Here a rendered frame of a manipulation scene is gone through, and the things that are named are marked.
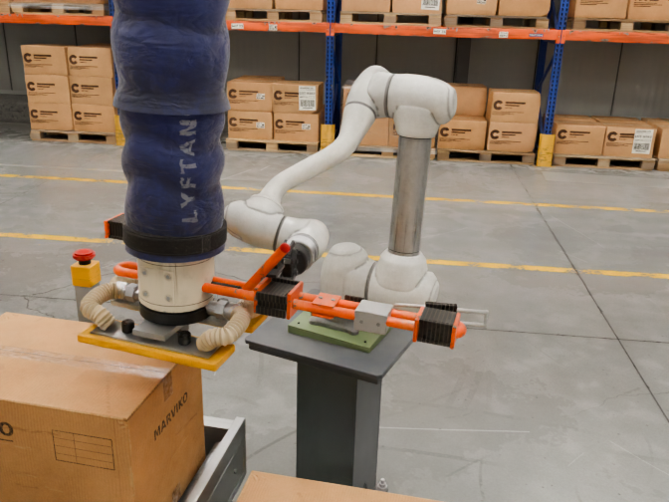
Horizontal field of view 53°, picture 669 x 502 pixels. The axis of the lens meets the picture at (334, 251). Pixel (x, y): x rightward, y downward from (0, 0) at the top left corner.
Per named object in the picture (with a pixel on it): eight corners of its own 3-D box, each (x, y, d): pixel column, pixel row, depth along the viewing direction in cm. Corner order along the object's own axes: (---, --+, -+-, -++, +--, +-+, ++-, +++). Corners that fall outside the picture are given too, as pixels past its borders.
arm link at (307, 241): (319, 267, 177) (313, 275, 171) (285, 264, 178) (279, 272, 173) (319, 234, 174) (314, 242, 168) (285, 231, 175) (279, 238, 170)
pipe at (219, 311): (81, 324, 150) (79, 300, 148) (142, 284, 173) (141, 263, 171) (220, 353, 141) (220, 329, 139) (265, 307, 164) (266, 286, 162)
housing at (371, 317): (352, 330, 141) (353, 310, 139) (360, 317, 147) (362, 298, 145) (384, 336, 139) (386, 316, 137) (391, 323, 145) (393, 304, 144)
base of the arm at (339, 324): (320, 299, 247) (320, 285, 245) (376, 312, 239) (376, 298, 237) (297, 321, 232) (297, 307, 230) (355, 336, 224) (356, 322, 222)
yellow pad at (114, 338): (76, 342, 149) (75, 322, 148) (104, 324, 159) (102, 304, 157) (215, 373, 141) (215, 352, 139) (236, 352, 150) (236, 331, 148)
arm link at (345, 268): (330, 289, 242) (332, 232, 233) (377, 299, 236) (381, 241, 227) (312, 309, 228) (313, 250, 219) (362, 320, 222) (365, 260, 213)
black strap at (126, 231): (102, 246, 143) (100, 228, 142) (158, 217, 164) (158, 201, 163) (197, 263, 137) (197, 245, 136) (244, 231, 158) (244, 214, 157)
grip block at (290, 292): (251, 314, 145) (252, 289, 143) (269, 297, 154) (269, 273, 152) (288, 321, 143) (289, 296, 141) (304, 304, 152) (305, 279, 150)
